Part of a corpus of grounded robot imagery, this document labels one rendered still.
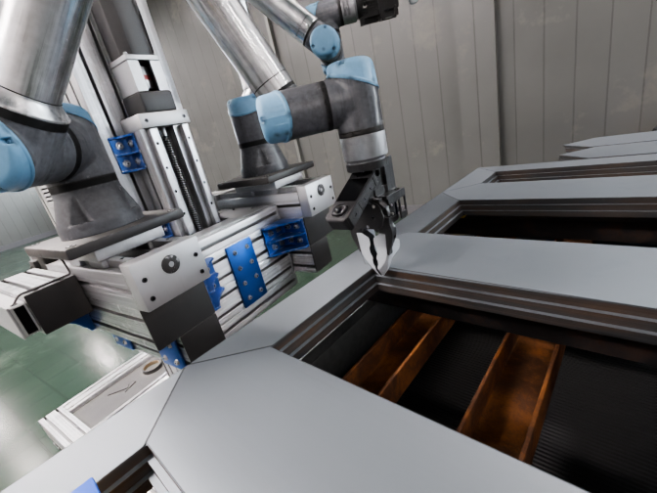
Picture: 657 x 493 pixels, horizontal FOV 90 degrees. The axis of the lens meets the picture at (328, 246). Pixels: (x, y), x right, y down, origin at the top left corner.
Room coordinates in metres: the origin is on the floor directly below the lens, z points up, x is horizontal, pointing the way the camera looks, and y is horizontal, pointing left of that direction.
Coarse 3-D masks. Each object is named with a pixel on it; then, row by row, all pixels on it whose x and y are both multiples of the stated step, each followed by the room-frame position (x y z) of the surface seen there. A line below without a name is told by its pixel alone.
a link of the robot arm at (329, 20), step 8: (328, 0) 1.13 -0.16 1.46; (336, 0) 1.12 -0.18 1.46; (312, 8) 1.14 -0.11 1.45; (320, 8) 1.13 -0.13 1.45; (328, 8) 1.12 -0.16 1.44; (336, 8) 1.12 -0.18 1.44; (320, 16) 1.13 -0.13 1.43; (328, 16) 1.12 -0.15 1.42; (336, 16) 1.12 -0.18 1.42; (328, 24) 1.13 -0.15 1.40; (336, 24) 1.14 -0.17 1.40
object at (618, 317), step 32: (448, 224) 0.81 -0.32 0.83; (352, 288) 0.55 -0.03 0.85; (384, 288) 0.56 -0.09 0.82; (416, 288) 0.52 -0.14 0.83; (448, 288) 0.48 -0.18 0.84; (480, 288) 0.45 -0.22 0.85; (512, 288) 0.42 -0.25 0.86; (320, 320) 0.47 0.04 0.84; (544, 320) 0.38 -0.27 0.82; (576, 320) 0.35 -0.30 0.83; (608, 320) 0.33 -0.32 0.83; (640, 320) 0.31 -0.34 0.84; (288, 352) 0.42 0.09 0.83; (128, 480) 0.26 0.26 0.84; (160, 480) 0.25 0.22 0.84
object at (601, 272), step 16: (576, 256) 0.46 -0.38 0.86; (592, 256) 0.45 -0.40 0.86; (608, 256) 0.44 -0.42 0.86; (624, 256) 0.43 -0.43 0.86; (576, 272) 0.42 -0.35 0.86; (592, 272) 0.41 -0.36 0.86; (608, 272) 0.40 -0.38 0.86; (624, 272) 0.39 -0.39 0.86; (560, 288) 0.39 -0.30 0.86; (576, 288) 0.38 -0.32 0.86; (592, 288) 0.37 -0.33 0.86; (608, 288) 0.37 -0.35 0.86; (624, 288) 0.36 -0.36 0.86
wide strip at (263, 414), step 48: (192, 384) 0.37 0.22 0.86; (240, 384) 0.34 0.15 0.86; (288, 384) 0.32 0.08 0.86; (336, 384) 0.31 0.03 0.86; (192, 432) 0.29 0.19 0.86; (240, 432) 0.27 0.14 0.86; (288, 432) 0.26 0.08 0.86; (336, 432) 0.24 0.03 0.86; (384, 432) 0.23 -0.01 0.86; (432, 432) 0.22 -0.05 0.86; (192, 480) 0.23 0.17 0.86; (240, 480) 0.22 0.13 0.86; (288, 480) 0.21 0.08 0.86; (336, 480) 0.20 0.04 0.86; (384, 480) 0.19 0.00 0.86; (432, 480) 0.18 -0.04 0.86; (480, 480) 0.17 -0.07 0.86; (528, 480) 0.16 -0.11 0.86
